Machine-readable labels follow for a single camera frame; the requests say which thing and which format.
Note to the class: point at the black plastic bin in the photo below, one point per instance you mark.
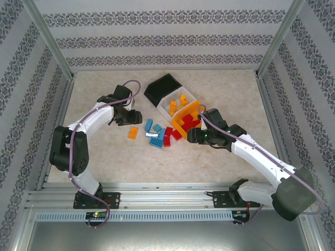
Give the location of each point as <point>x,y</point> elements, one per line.
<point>162,86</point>

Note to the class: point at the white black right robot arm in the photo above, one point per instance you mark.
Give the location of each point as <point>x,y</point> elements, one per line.
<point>293,196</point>

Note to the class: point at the white plastic bin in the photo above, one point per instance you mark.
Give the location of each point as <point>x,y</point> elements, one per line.
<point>165,104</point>

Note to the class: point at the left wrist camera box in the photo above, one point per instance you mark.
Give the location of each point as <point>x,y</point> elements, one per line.
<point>121,92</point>

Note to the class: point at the aluminium mounting rail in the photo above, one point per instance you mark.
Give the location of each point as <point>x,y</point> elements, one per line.
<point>167,194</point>

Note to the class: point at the aluminium side rail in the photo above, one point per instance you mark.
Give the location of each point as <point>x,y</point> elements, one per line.
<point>56,117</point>

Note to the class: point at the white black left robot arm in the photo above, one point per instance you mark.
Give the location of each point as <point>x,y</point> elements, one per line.
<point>68,151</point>

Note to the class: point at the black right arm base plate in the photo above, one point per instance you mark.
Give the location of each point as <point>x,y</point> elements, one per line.
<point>221,200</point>

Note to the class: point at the aluminium frame post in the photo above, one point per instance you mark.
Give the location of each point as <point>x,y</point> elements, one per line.
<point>49,39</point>
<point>280,36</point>

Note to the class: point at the yellow plastic bin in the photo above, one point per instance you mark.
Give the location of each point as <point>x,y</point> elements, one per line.
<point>178,123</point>

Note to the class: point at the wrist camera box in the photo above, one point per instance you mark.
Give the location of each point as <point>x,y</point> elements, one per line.
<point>121,92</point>
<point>214,119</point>

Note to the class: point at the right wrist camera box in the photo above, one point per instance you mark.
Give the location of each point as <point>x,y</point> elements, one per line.
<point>214,119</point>

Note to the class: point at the small circuit board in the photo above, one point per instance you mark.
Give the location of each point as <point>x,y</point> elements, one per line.
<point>240,214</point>
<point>96,215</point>

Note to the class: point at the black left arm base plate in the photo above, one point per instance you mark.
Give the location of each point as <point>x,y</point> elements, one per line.
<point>112,200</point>

